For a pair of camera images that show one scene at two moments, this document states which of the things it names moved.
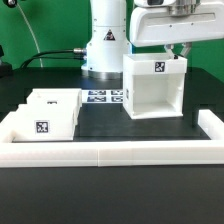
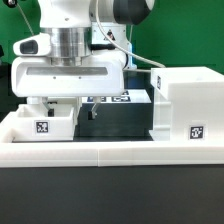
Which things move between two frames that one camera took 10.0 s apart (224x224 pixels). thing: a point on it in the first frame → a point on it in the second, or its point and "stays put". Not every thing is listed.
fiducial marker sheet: [103, 96] stays put
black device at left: [6, 69] stays put
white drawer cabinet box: [153, 85] → [188, 104]
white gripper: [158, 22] → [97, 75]
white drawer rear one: [57, 96] stays put
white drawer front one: [44, 122] stays put
